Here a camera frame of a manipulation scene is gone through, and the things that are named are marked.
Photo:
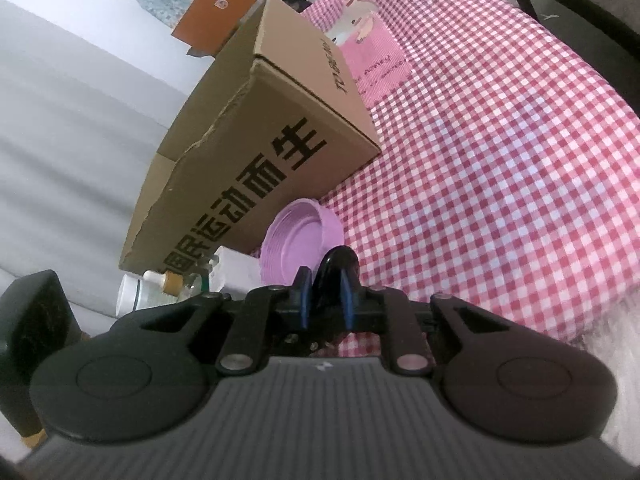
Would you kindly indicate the orange and white appliance box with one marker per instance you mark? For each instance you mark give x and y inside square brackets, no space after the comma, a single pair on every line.
[225,5]

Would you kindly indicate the black oval case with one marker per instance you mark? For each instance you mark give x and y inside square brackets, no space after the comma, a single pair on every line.
[340,260]

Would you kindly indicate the pile of folded bedding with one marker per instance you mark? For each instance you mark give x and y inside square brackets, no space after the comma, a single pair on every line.
[615,360]

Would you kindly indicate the pink cartoon printed cloth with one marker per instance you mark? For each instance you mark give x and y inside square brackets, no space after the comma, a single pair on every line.
[372,55]

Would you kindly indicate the white charger plug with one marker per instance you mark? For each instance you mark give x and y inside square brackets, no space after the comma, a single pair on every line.
[237,267]

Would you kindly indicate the large brown cardboard box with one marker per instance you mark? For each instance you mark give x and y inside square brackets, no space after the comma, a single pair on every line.
[250,135]

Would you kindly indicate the pink round lid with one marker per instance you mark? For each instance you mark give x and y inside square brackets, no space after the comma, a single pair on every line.
[300,230]

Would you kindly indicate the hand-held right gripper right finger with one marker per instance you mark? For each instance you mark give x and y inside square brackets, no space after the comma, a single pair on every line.
[346,305]

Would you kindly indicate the pink checked tablecloth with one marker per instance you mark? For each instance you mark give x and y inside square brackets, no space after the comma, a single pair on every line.
[500,160]

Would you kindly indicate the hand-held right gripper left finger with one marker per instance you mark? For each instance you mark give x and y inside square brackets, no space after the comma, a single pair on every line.
[303,300]

